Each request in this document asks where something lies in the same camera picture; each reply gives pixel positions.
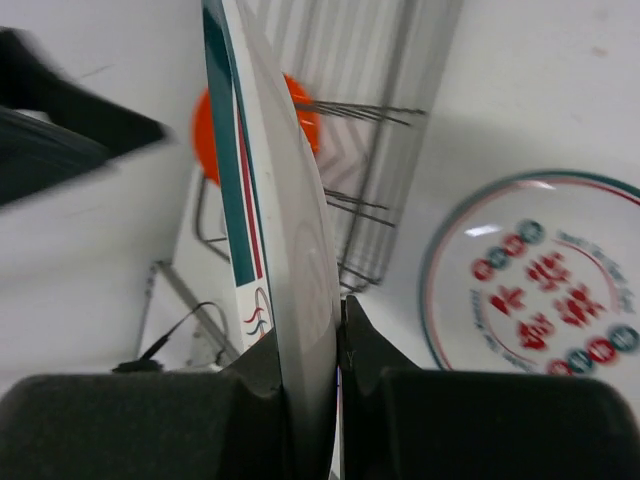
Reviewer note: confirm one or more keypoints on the white plate teal rim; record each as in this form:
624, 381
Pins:
280, 239

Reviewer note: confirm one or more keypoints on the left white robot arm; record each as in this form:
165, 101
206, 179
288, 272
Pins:
52, 130

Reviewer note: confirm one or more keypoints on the wire dish rack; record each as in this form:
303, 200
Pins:
371, 71

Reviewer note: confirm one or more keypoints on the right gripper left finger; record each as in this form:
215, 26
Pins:
256, 434

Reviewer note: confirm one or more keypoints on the white plate grey rim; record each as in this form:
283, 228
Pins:
537, 273

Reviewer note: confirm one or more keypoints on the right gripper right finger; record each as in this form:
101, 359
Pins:
363, 356

